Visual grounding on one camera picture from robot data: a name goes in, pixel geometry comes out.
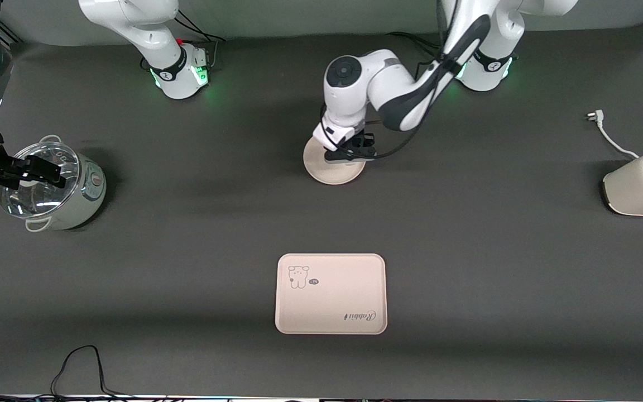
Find black loose cable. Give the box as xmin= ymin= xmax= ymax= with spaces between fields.
xmin=0 ymin=345 xmax=188 ymax=402

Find black base cables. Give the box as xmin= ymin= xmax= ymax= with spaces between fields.
xmin=174 ymin=10 xmax=226 ymax=70
xmin=386 ymin=31 xmax=439 ymax=59

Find black right base cables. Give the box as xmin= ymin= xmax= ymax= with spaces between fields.
xmin=174 ymin=10 xmax=226 ymax=70

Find pale green electric pot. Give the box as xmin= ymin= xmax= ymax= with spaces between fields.
xmin=0 ymin=135 xmax=107 ymax=232

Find cream rabbit print tray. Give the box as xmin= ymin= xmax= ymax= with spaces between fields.
xmin=275 ymin=253 xmax=388 ymax=335

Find round cream plate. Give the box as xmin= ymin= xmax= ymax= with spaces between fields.
xmin=303 ymin=137 xmax=367 ymax=185

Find aluminium frame rail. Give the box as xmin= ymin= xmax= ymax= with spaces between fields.
xmin=0 ymin=20 xmax=23 ymax=46

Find white toaster power cable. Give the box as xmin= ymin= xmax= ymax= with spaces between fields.
xmin=586 ymin=110 xmax=640 ymax=160

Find black left base cables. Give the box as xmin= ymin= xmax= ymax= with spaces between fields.
xmin=386 ymin=31 xmax=439 ymax=59

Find glass pot lid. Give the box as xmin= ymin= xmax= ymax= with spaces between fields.
xmin=0 ymin=141 xmax=81 ymax=218

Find cream toaster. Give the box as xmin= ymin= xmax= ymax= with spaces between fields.
xmin=602 ymin=152 xmax=643 ymax=217

